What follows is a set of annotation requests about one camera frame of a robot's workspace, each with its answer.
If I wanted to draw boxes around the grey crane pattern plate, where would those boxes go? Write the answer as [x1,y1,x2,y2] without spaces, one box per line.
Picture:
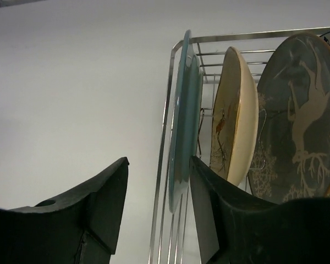
[248,32,330,204]

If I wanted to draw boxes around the beige bird plate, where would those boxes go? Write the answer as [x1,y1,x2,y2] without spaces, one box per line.
[210,47,259,186]

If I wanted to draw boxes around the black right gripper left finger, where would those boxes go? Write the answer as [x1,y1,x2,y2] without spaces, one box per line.
[0,157,129,263]

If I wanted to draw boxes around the teal blue plate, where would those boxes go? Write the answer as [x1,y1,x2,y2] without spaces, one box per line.
[168,30,203,213]

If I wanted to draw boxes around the metal wire dish rack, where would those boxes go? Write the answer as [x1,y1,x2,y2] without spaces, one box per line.
[148,26,330,263]

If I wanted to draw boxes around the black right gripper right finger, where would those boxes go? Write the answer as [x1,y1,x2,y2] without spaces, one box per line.
[189,156,330,263]

